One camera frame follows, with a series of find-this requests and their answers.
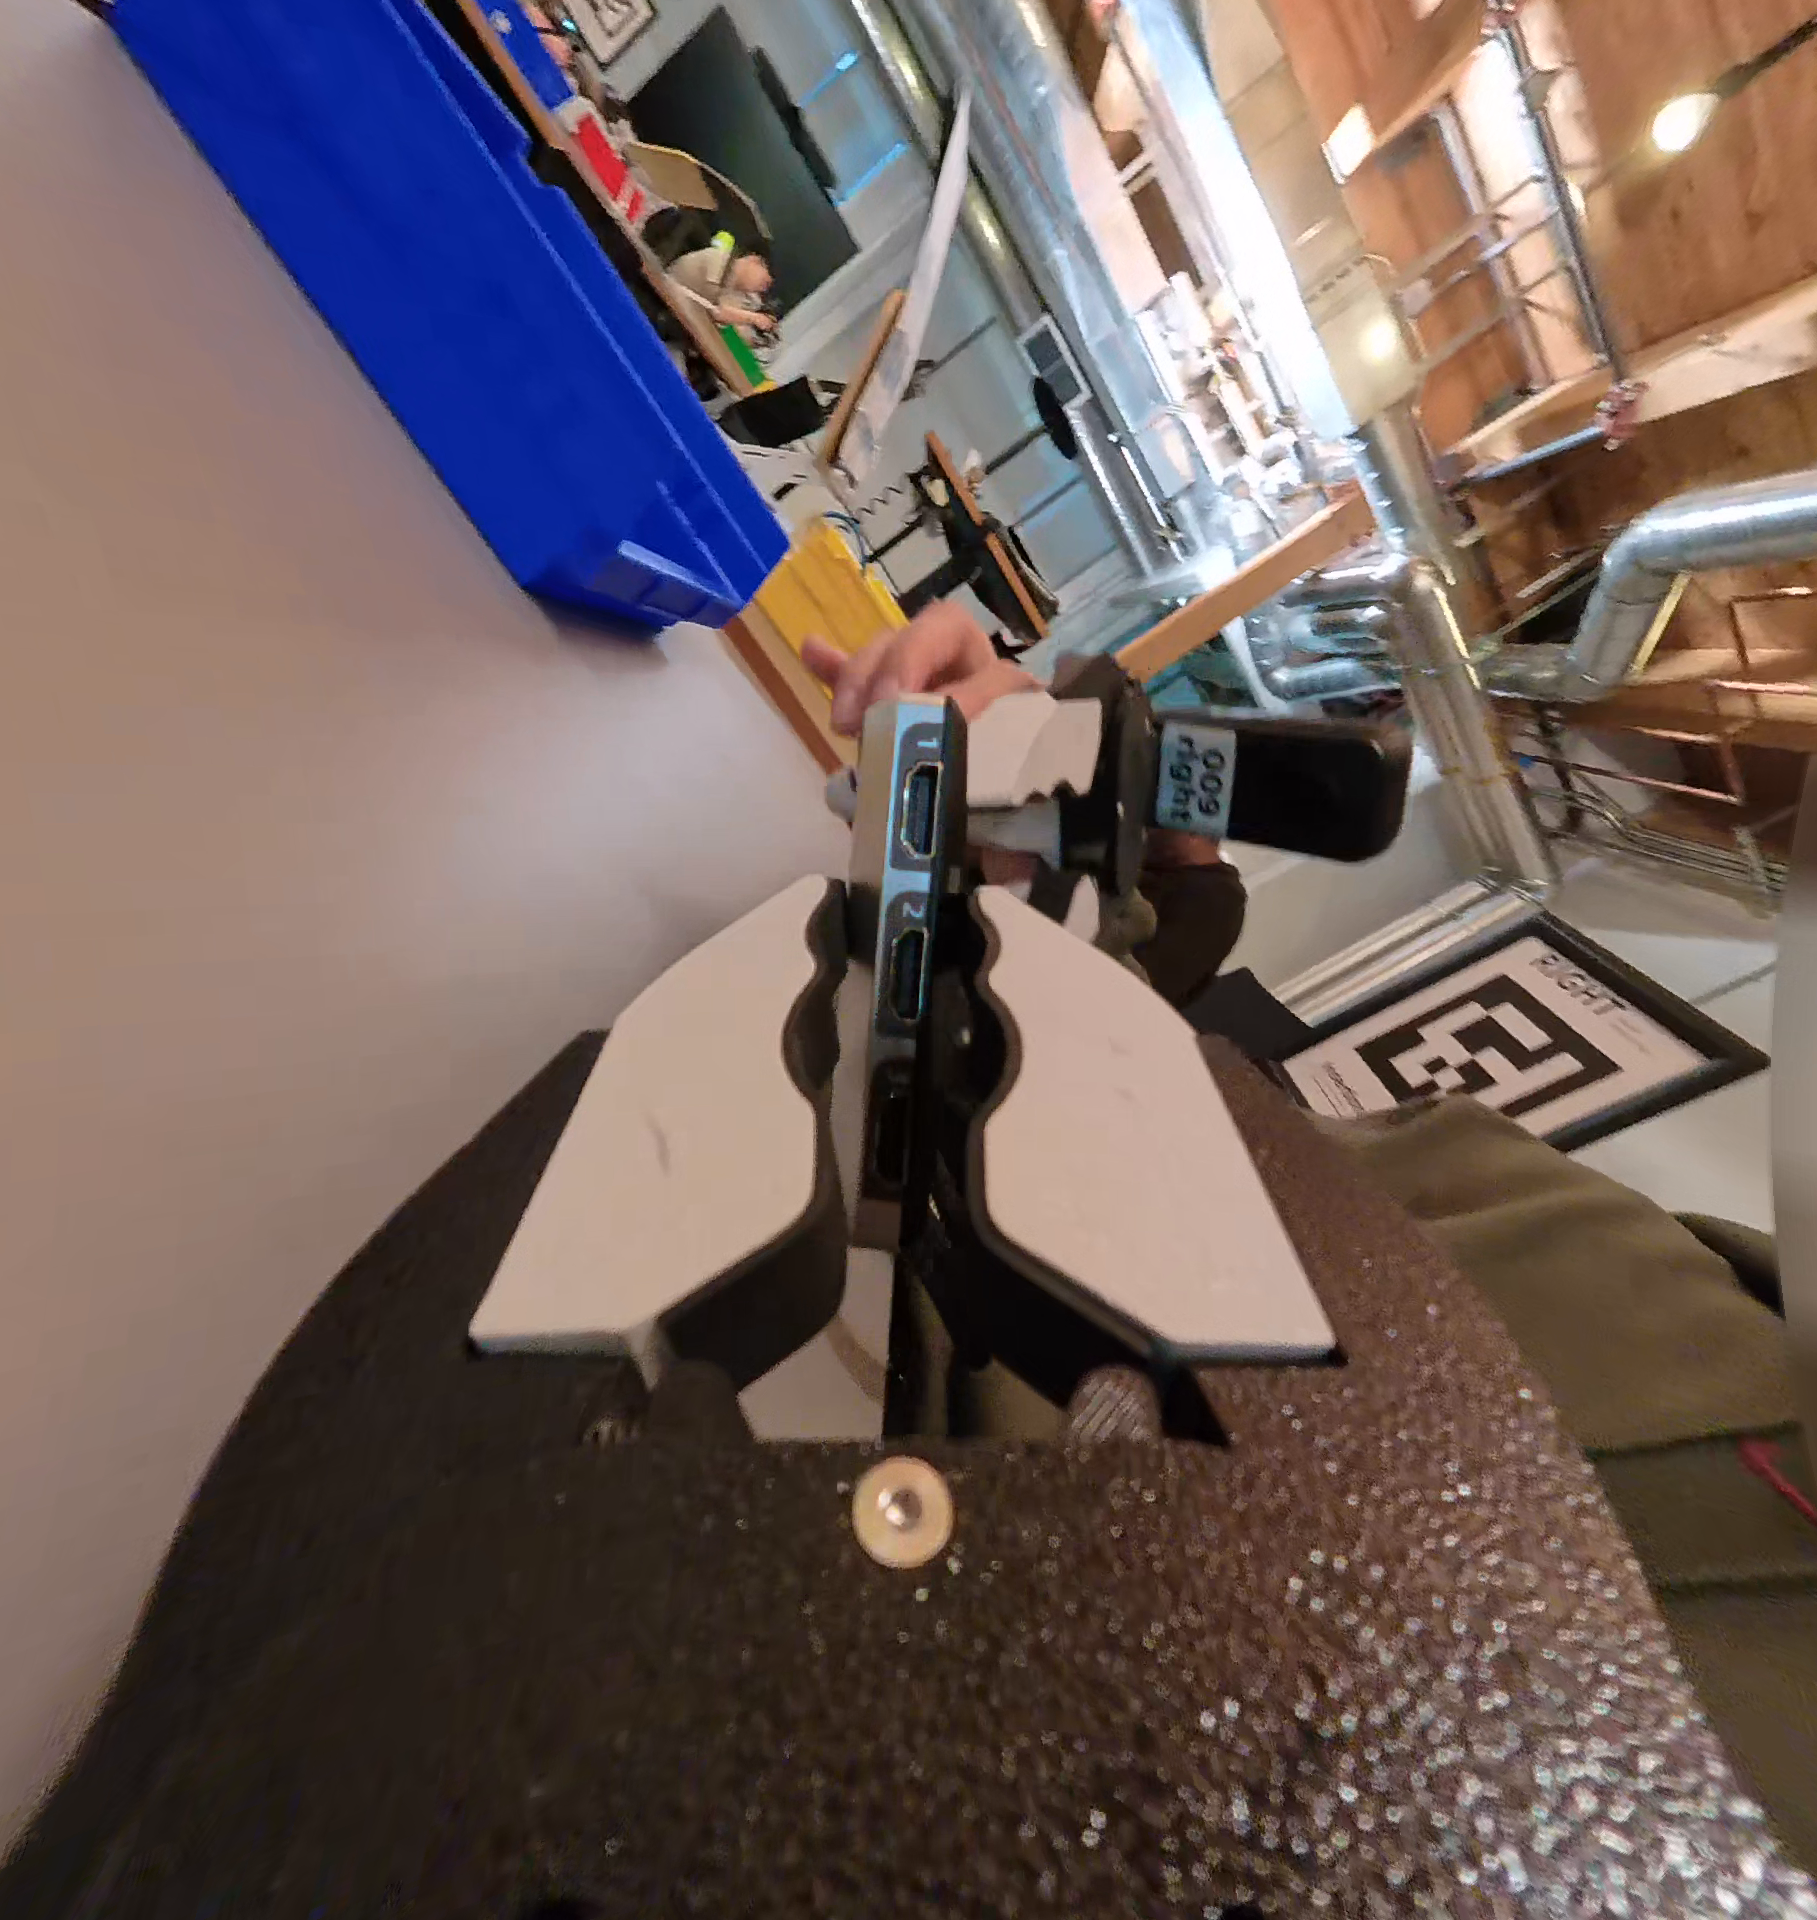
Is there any person's right hand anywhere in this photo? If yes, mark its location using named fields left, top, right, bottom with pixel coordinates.
left=799, top=604, right=1054, bottom=739

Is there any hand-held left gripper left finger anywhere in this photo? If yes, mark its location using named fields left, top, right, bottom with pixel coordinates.
left=467, top=874, right=852, bottom=1395

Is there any silver ventilation duct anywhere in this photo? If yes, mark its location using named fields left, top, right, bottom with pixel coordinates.
left=1477, top=464, right=1817, bottom=708
left=885, top=0, right=1561, bottom=902

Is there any wooden table with black legs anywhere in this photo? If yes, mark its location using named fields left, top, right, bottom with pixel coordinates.
left=922, top=432, right=1063, bottom=642

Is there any blue plastic bin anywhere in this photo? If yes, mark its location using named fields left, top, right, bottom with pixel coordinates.
left=111, top=0, right=789, bottom=632

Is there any black framed marker poster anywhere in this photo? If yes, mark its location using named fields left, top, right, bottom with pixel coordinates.
left=1278, top=916, right=1773, bottom=1154

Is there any person's olive jacket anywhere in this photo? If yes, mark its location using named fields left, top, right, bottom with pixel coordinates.
left=1349, top=1095, right=1817, bottom=1920

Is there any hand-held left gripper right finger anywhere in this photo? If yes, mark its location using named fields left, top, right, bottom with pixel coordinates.
left=938, top=881, right=1340, bottom=1368

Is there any grey metal video switch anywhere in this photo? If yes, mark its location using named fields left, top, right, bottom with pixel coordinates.
left=846, top=694, right=973, bottom=1250

